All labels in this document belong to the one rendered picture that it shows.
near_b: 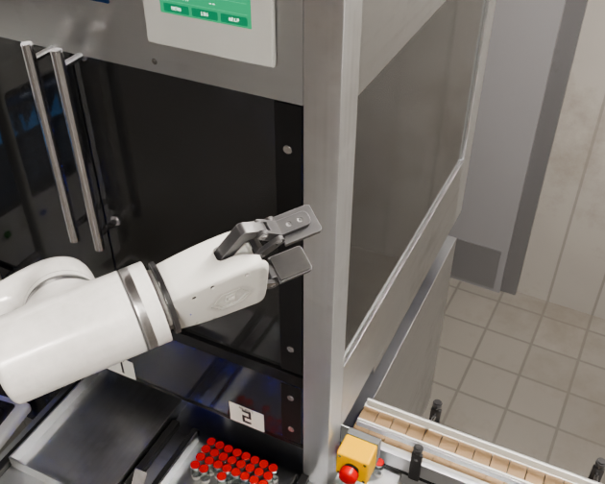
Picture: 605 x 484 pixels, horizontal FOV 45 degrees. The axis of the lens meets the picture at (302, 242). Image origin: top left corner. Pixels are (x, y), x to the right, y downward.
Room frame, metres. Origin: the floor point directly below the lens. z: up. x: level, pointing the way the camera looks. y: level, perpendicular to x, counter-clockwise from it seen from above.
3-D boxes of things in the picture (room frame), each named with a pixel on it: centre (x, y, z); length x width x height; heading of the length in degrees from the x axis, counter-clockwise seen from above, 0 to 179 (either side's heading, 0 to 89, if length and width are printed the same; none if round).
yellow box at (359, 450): (0.92, -0.12, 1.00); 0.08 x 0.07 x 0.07; 154
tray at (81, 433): (1.07, 0.47, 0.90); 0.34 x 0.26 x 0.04; 154
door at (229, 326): (1.05, 0.19, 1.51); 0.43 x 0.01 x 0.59; 64
